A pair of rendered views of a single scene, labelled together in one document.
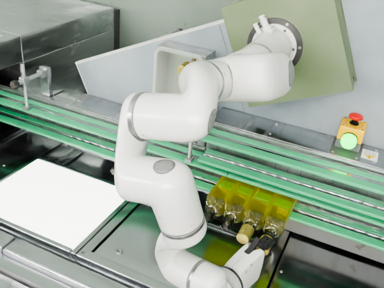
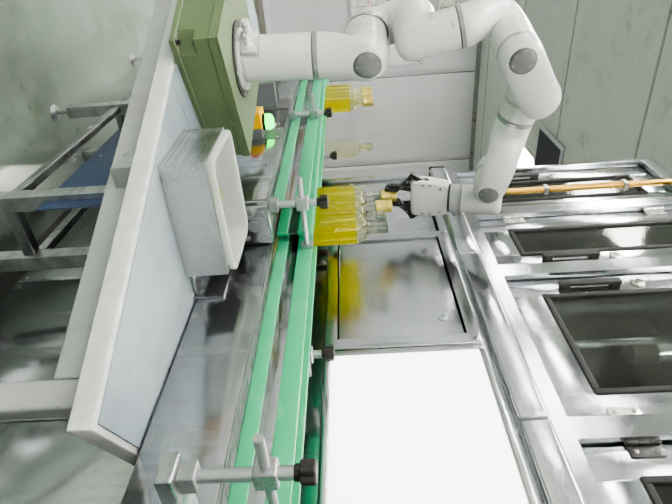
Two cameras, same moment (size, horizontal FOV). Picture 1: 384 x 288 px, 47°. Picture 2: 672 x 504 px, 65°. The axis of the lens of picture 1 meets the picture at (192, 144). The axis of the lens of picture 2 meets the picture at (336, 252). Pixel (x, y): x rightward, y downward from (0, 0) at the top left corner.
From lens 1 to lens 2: 1.73 m
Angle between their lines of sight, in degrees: 89
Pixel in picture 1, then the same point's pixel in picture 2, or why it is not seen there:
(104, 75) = (136, 360)
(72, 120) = (281, 408)
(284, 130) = (248, 160)
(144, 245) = (413, 305)
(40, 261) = (522, 366)
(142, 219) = (373, 325)
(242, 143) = (292, 181)
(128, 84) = (159, 317)
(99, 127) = (275, 362)
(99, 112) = (236, 372)
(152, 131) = not seen: hidden behind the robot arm
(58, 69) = not seen: outside the picture
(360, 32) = not seen: hidden behind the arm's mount
